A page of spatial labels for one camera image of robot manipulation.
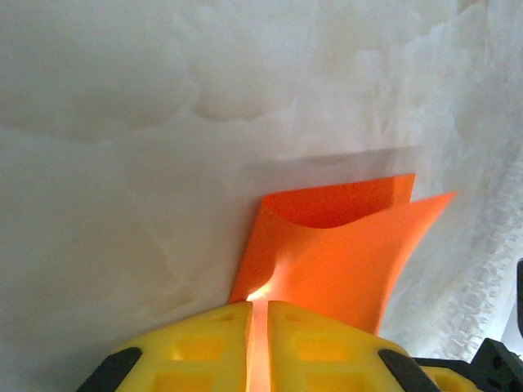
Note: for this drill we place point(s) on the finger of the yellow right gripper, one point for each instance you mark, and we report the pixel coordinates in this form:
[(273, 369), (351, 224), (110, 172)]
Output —
[(451, 379)]

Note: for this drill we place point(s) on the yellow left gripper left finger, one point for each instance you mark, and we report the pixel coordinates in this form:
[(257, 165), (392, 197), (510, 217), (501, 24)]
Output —
[(196, 351)]

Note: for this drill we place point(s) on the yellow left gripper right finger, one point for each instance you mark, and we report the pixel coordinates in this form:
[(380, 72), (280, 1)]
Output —
[(327, 351)]

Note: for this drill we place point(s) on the orange paper sheet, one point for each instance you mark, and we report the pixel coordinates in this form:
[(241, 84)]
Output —
[(347, 253)]

